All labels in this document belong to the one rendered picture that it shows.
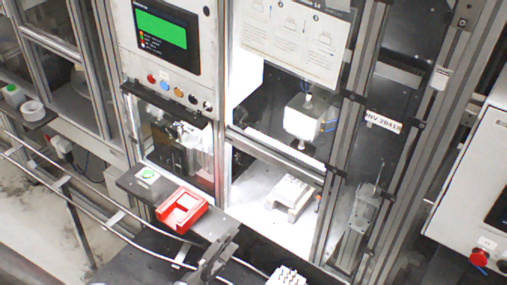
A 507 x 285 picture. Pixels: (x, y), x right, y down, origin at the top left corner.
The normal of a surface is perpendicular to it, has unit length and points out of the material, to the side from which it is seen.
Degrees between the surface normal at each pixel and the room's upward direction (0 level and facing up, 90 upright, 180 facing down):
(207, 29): 90
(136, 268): 0
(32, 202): 0
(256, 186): 0
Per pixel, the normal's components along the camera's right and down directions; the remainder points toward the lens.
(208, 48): -0.57, 0.56
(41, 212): 0.04, -0.72
